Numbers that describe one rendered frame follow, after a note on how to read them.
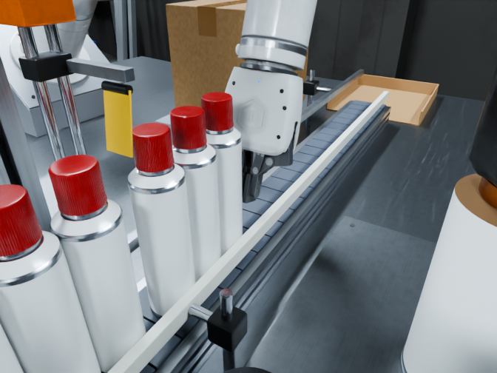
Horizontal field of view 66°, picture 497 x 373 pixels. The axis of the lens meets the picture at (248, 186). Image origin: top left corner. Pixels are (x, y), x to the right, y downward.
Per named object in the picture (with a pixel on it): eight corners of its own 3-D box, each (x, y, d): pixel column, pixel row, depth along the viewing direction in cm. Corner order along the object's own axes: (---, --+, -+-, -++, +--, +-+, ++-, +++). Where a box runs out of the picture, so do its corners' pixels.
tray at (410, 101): (418, 126, 102) (422, 112, 100) (325, 109, 113) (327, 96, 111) (435, 96, 124) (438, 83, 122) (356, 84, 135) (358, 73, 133)
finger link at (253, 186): (249, 152, 50) (240, 202, 51) (271, 158, 48) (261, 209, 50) (260, 152, 53) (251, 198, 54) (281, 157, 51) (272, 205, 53)
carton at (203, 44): (252, 134, 92) (253, 9, 78) (175, 115, 103) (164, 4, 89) (305, 100, 114) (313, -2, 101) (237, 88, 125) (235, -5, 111)
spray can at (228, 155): (231, 266, 48) (225, 106, 37) (195, 254, 50) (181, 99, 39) (249, 243, 52) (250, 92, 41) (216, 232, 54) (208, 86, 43)
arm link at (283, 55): (225, 33, 46) (221, 59, 47) (292, 40, 43) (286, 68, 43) (257, 47, 54) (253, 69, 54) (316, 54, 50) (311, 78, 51)
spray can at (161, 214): (177, 328, 40) (152, 146, 29) (140, 308, 42) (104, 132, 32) (206, 295, 44) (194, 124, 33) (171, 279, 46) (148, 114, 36)
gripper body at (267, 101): (221, 52, 48) (207, 141, 50) (297, 61, 43) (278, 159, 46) (250, 61, 54) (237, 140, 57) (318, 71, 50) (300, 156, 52)
